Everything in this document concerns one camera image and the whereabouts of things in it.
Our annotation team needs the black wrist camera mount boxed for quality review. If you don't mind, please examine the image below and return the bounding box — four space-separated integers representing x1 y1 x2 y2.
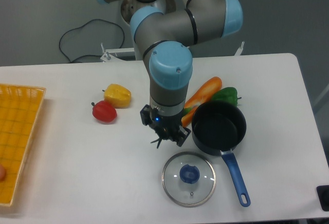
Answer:
140 104 152 126

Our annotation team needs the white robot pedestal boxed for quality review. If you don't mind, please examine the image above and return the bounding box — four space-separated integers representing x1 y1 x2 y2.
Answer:
100 0 178 62

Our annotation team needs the black device at table edge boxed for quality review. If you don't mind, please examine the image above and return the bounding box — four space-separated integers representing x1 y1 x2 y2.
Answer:
316 185 329 212

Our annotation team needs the orange bread loaf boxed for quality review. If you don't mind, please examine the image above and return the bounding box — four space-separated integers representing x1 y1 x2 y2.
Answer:
181 77 222 127

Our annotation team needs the yellow woven basket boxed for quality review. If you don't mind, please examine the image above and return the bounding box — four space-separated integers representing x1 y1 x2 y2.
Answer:
1 84 46 207

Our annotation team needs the white table clamp bracket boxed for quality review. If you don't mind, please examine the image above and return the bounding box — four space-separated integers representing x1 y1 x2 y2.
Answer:
234 41 245 56

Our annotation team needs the glass lid blue knob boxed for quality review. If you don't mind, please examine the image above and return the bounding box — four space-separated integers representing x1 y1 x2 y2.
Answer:
161 152 216 208

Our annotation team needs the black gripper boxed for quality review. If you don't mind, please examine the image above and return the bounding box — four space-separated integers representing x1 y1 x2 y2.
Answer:
151 110 191 146

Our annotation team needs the black pot blue handle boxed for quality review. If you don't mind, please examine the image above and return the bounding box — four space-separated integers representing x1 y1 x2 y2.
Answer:
191 100 251 207

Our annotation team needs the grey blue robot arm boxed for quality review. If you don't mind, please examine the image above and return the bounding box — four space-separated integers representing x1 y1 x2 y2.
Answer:
98 0 243 146

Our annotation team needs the yellow bell pepper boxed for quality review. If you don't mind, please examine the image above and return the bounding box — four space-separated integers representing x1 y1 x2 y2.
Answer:
103 84 132 108

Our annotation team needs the green onion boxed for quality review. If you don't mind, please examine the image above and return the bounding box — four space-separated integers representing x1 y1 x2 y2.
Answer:
150 105 198 150

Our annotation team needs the green bell pepper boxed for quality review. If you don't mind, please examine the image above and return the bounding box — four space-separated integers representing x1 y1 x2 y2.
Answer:
211 87 241 106

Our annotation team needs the black cable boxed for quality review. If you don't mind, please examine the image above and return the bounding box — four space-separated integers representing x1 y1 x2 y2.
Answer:
59 18 125 64

